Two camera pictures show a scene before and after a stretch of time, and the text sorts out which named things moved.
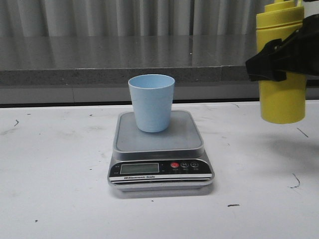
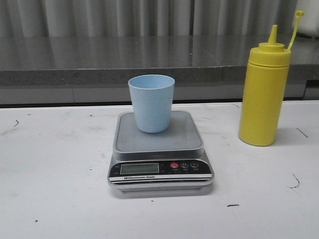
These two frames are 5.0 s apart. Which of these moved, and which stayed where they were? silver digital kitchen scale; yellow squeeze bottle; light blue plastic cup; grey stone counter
Moved: yellow squeeze bottle
Stayed: grey stone counter; light blue plastic cup; silver digital kitchen scale
